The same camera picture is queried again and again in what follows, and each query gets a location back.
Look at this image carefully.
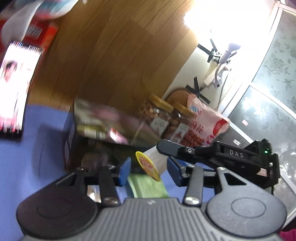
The white wall power adapter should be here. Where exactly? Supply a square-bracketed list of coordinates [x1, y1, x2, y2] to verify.
[197, 39, 241, 90]

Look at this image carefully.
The right nut jar gold lid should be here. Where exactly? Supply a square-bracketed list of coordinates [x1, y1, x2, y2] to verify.
[162, 101, 196, 144]

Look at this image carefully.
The pastel plush toy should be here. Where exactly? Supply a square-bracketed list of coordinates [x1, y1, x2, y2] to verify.
[1, 1, 78, 46]

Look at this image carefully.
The wooden board on wall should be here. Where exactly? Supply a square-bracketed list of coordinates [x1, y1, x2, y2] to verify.
[29, 1, 197, 113]

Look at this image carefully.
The pink twisted snack bag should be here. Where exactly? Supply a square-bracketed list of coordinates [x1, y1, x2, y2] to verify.
[181, 94, 230, 148]

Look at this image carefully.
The black sheep tin box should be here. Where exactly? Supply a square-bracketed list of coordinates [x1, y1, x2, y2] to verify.
[63, 97, 160, 174]

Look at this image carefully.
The nut jar gold lid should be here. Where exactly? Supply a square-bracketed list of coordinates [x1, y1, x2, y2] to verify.
[162, 101, 196, 144]
[136, 93, 174, 137]

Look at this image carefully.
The blue printed tablecloth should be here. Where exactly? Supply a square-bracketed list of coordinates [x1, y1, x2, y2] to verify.
[0, 104, 216, 241]

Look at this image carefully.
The smartphone with video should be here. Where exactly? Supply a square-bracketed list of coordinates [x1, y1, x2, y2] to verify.
[1, 41, 43, 140]

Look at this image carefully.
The small white yogurt cup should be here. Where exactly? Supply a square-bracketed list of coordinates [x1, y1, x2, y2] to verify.
[135, 146, 168, 182]

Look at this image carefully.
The peanut bar packet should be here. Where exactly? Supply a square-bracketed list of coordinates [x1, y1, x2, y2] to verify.
[87, 185, 101, 203]

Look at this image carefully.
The round wooden cutting board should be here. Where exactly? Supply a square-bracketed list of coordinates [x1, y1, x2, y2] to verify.
[165, 88, 191, 106]

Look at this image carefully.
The left nut jar gold lid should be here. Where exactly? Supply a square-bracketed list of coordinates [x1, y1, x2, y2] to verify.
[136, 93, 174, 137]

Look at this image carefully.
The red biscuit gift box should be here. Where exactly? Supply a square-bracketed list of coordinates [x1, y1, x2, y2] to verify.
[0, 18, 60, 54]

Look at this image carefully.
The frosted glass door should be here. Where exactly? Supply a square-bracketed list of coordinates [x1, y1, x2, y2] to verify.
[217, 2, 295, 223]

